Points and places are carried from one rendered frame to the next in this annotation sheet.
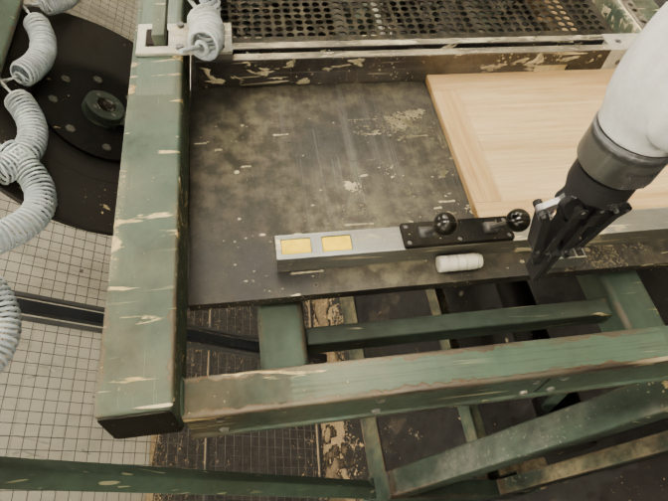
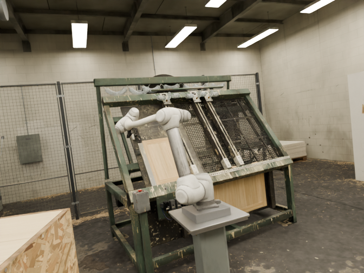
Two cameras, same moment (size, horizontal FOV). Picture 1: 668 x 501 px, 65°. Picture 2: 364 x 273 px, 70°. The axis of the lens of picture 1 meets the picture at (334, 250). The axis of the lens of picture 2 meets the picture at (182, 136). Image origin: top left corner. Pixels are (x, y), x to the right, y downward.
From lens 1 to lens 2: 2.53 m
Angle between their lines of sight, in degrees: 36
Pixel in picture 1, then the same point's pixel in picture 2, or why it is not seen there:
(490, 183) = (150, 143)
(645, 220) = (147, 163)
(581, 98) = not seen: hidden behind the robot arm
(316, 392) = (108, 117)
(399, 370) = (112, 126)
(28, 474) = (99, 103)
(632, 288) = (135, 166)
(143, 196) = (132, 97)
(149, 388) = (105, 100)
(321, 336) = not seen: hidden behind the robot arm
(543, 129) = (167, 153)
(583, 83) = not seen: hidden behind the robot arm
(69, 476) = (99, 109)
